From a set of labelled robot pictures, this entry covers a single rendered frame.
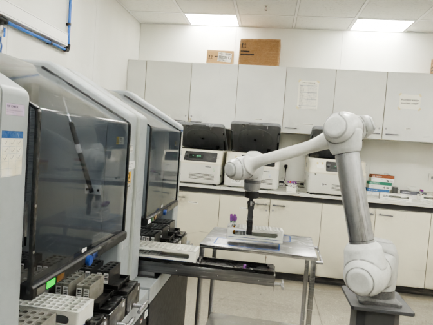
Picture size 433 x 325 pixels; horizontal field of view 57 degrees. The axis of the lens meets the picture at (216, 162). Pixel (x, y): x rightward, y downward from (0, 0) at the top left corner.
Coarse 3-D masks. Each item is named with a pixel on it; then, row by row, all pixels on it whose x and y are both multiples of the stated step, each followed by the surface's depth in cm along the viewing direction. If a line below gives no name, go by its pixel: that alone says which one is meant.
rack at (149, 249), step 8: (144, 248) 180; (152, 248) 179; (160, 248) 179; (168, 248) 180; (176, 248) 180; (184, 248) 181; (192, 248) 182; (144, 256) 180; (152, 256) 179; (160, 256) 179; (168, 256) 187; (176, 256) 187; (184, 256) 187; (192, 256) 177
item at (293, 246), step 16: (208, 240) 217; (224, 240) 220; (240, 240) 223; (288, 240) 231; (304, 240) 234; (288, 256) 201; (304, 256) 200; (320, 256) 215; (304, 272) 242; (304, 288) 242; (304, 304) 243; (208, 320) 241; (224, 320) 242; (240, 320) 244; (256, 320) 246
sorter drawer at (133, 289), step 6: (126, 282) 145; (132, 282) 147; (120, 288) 145; (126, 288) 141; (132, 288) 144; (138, 288) 149; (114, 294) 138; (120, 294) 139; (126, 294) 139; (132, 294) 143; (138, 294) 149; (126, 300) 138; (132, 300) 143; (138, 300) 150; (126, 306) 138; (132, 306) 144; (138, 306) 143; (144, 306) 144; (126, 312) 138; (138, 312) 139
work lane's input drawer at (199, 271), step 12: (144, 264) 178; (156, 264) 178; (168, 264) 177; (180, 264) 176; (192, 264) 176; (204, 264) 176; (216, 264) 181; (228, 264) 182; (240, 264) 183; (252, 264) 184; (264, 264) 183; (192, 276) 176; (204, 276) 175; (216, 276) 174; (228, 276) 173; (240, 276) 173; (252, 276) 172; (264, 276) 171
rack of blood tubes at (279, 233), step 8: (240, 224) 221; (232, 232) 216; (240, 232) 219; (256, 232) 221; (264, 232) 211; (272, 232) 210; (280, 232) 210; (248, 240) 212; (256, 240) 211; (264, 240) 211; (272, 240) 210; (280, 240) 210
